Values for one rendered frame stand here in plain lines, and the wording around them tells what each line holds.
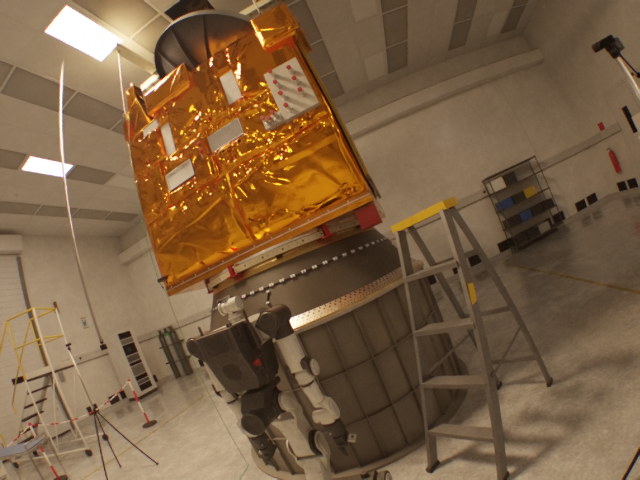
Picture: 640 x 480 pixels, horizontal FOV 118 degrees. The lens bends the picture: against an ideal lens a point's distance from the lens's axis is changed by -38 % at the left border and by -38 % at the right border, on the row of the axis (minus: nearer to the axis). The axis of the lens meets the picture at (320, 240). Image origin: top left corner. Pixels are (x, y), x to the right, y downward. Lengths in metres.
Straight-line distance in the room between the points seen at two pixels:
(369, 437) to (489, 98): 8.14
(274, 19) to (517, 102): 7.34
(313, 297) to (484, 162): 6.72
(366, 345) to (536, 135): 7.77
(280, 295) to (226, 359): 0.90
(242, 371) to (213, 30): 3.08
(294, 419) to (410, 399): 1.01
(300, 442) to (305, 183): 1.63
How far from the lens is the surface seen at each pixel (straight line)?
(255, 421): 1.38
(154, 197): 2.97
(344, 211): 2.14
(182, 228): 2.68
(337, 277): 2.12
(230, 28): 3.42
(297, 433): 1.65
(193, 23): 3.57
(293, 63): 2.56
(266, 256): 2.22
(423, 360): 1.87
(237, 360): 1.31
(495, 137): 8.46
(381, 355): 2.14
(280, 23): 2.80
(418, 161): 7.85
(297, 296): 2.07
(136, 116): 3.54
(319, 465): 1.77
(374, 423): 2.26
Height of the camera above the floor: 1.43
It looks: 6 degrees up
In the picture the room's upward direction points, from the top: 23 degrees counter-clockwise
